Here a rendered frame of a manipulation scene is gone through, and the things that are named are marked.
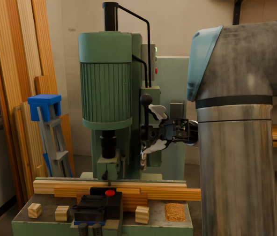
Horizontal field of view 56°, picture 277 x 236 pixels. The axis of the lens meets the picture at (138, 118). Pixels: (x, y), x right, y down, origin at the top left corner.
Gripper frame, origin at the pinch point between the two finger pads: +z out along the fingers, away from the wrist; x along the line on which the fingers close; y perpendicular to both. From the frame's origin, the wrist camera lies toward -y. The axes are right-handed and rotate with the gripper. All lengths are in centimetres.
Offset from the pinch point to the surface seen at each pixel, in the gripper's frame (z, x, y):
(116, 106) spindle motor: 3.7, -7.3, -8.0
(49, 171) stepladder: -13, 16, -115
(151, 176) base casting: -44, 17, -46
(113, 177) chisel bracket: -3.4, 15.8, -19.4
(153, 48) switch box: -20.1, -38.6, -17.9
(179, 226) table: -17.4, 30.4, -0.6
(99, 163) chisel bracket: 1.7, 11.0, -20.7
